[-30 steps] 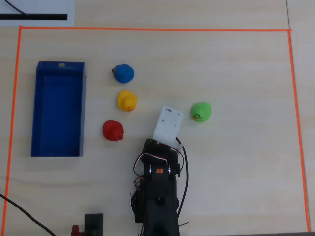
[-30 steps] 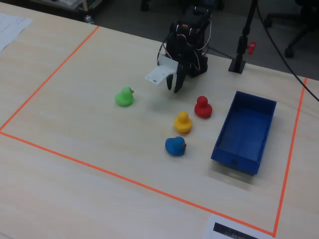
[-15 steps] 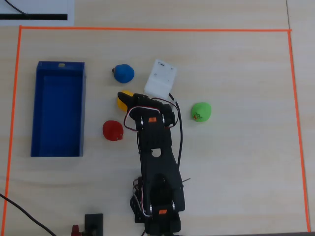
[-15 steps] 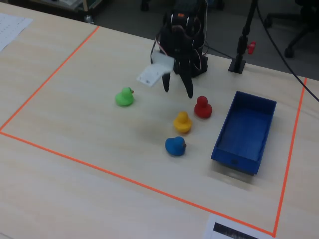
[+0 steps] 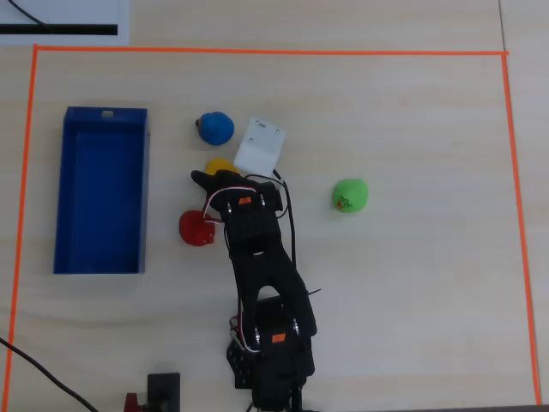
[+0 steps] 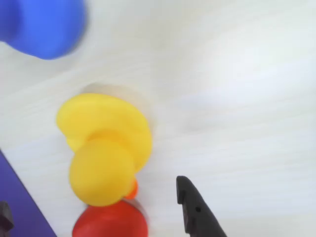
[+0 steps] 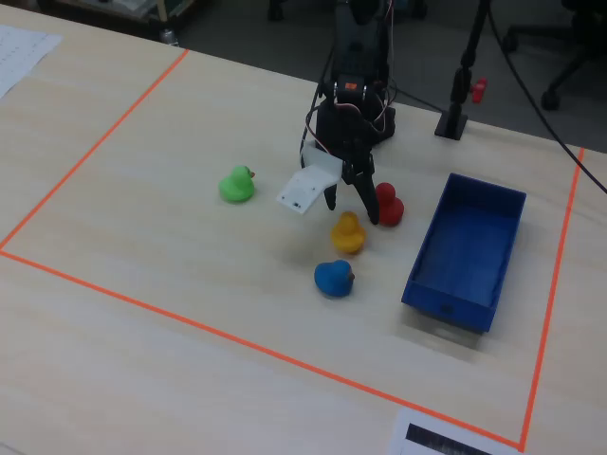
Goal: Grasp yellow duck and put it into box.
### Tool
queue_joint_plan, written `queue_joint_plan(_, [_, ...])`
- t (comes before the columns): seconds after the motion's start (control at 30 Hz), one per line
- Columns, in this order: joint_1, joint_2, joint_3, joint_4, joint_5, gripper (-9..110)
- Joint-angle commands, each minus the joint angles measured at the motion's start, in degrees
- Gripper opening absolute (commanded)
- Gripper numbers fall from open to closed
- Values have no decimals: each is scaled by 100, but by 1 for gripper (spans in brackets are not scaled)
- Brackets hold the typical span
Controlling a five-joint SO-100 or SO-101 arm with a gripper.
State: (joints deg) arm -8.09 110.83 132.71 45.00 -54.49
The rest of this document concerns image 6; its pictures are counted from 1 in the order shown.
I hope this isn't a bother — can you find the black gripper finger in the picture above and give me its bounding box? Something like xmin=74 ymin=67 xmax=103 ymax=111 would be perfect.
xmin=176 ymin=175 xmax=228 ymax=237
xmin=0 ymin=200 xmax=14 ymax=232

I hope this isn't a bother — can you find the yellow rubber duck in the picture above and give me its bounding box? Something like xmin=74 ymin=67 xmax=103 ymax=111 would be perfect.
xmin=55 ymin=92 xmax=153 ymax=207

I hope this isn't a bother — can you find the blue rectangular plastic box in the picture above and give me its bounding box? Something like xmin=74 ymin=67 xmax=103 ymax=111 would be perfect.
xmin=0 ymin=147 xmax=58 ymax=237

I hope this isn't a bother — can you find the red rubber duck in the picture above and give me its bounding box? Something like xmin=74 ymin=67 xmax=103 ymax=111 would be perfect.
xmin=72 ymin=199 xmax=149 ymax=237

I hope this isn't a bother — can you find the blue rubber duck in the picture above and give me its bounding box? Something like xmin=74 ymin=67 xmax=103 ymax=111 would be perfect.
xmin=0 ymin=0 xmax=87 ymax=60

